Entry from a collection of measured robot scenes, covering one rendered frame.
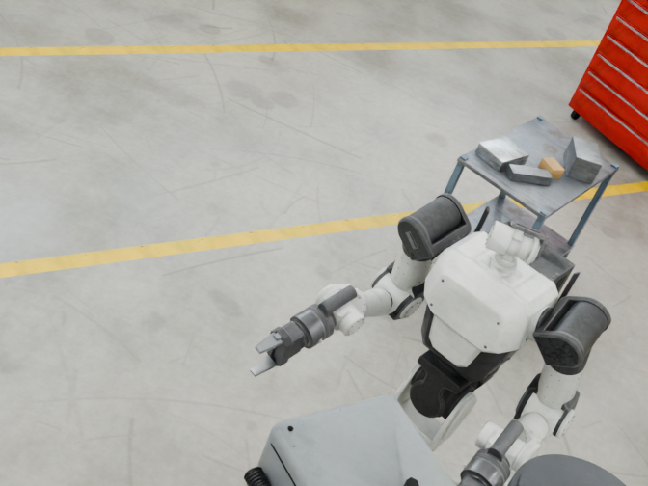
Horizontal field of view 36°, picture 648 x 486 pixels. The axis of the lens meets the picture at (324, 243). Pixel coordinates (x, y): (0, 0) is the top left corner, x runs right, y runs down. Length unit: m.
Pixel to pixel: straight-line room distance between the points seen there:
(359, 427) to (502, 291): 0.69
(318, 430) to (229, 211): 3.60
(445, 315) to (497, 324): 0.14
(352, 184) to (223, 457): 2.20
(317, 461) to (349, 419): 0.12
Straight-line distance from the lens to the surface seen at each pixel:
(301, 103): 6.31
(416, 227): 2.37
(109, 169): 5.31
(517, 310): 2.27
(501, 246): 2.26
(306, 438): 1.66
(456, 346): 2.39
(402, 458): 1.70
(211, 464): 4.03
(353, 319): 2.38
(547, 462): 1.35
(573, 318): 2.31
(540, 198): 4.65
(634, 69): 7.05
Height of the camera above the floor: 3.12
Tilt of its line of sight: 37 degrees down
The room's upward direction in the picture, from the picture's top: 20 degrees clockwise
